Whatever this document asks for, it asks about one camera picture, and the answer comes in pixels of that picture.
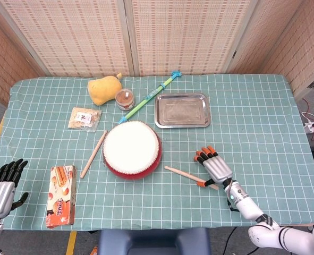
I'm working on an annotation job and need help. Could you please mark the yellow plush toy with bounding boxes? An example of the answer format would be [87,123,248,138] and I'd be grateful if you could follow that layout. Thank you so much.
[87,73,123,107]

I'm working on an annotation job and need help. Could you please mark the orange biscuit box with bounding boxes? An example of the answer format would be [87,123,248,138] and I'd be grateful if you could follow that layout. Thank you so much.
[45,165,77,229]

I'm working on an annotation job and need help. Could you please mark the bamboo folding screen panel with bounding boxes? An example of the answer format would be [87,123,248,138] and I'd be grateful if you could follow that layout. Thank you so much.
[124,0,261,77]
[0,10,45,106]
[225,0,314,96]
[0,0,135,78]

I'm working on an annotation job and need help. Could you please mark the clear snack bag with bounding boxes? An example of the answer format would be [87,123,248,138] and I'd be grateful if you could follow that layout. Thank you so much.
[67,107,103,133]

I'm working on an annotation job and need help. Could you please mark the black floor cable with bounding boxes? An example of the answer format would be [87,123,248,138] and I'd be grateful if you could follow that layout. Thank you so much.
[222,227,239,255]

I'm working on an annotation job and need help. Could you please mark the green blue toy water pump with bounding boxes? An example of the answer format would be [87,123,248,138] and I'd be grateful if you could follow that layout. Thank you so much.
[117,71,183,125]

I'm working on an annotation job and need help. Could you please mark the red cable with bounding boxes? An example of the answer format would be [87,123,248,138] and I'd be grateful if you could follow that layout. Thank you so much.
[302,98,313,115]

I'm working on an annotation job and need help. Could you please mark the wooden drumstick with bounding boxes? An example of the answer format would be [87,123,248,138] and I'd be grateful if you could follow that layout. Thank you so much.
[80,130,108,179]
[164,165,219,191]

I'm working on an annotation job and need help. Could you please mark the small clear jar brown contents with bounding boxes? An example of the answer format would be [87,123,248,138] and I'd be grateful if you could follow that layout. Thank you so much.
[115,89,135,112]

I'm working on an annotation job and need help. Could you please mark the red drum with white head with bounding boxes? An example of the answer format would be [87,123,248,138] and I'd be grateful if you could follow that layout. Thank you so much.
[102,121,163,181]

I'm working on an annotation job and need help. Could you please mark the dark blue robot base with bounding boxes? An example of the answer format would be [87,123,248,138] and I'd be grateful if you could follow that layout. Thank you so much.
[97,227,212,255]

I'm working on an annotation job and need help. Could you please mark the green checkered tablecloth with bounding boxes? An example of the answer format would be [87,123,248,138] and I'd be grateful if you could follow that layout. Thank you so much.
[0,73,314,231]

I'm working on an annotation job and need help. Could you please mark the rectangular metal tray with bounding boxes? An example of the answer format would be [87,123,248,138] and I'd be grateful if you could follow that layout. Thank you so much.
[154,92,212,129]

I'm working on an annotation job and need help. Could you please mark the right silver orange-tipped robot hand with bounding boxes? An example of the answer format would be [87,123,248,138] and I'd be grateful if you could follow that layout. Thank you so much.
[193,145,234,188]

